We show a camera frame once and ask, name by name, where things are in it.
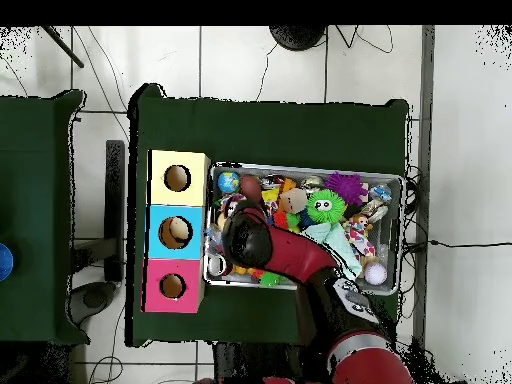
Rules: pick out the purple spiky rubber toy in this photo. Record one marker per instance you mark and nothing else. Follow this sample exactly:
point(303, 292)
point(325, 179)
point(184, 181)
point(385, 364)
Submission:
point(346, 187)

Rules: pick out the blue round object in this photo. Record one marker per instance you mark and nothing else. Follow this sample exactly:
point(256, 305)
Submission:
point(4, 262)

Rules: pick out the green spiky toy with eyes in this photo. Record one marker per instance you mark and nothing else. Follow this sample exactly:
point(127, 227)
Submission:
point(326, 208)

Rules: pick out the colourful spotted cloth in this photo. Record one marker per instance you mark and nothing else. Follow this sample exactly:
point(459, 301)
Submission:
point(236, 198)

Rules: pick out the small globe ball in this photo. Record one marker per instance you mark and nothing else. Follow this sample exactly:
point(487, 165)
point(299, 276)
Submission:
point(228, 182)

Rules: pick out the black rod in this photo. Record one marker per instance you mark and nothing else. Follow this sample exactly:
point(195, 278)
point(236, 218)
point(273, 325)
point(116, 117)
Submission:
point(64, 46)

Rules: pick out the doll in spotted dress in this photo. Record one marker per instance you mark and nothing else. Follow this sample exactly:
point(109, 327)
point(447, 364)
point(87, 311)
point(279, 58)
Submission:
point(360, 236)

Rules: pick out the mint green knitted cloth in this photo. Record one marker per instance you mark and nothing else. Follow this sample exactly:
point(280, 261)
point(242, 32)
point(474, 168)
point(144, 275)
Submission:
point(336, 244)

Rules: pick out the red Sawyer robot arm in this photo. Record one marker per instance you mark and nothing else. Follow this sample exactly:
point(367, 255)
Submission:
point(296, 252)

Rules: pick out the clear plastic bottle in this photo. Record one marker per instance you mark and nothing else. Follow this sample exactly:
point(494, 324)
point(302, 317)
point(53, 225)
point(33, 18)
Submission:
point(214, 238)

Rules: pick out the wooden box with three holes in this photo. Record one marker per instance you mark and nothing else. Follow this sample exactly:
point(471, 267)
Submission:
point(160, 192)

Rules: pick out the grey round floor base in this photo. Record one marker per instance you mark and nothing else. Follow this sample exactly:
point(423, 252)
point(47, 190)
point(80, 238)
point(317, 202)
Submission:
point(94, 300)

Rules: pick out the round black stand base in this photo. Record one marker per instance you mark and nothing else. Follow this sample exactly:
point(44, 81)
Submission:
point(298, 38)

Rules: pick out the small brown football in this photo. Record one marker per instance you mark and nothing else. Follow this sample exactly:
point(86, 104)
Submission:
point(250, 186)

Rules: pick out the black and red soda can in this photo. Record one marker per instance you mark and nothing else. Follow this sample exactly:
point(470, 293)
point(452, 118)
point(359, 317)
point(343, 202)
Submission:
point(216, 266)

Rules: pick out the shallow clear mesh bin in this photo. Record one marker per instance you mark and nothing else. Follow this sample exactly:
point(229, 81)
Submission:
point(386, 240)

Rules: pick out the black upright panel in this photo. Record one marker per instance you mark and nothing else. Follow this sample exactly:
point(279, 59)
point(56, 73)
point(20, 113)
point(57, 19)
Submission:
point(114, 200)

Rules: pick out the plain wooden block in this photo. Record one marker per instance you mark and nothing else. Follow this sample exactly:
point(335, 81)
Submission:
point(294, 199)

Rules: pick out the white baseball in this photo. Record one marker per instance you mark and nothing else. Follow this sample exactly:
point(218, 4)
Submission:
point(376, 274)

